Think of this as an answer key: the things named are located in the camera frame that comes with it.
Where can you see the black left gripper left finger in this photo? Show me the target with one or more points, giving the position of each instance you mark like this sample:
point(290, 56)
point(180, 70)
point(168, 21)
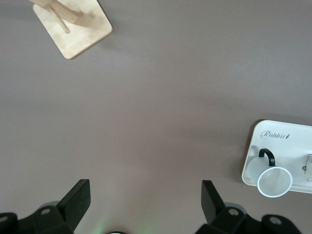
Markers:
point(70, 204)

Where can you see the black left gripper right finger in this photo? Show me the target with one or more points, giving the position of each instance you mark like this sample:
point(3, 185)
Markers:
point(212, 204)

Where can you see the wooden cup rack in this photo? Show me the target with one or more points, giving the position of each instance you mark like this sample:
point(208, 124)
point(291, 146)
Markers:
point(80, 36)

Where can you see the white rabbit print tray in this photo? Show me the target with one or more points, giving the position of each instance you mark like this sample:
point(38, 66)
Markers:
point(282, 151)

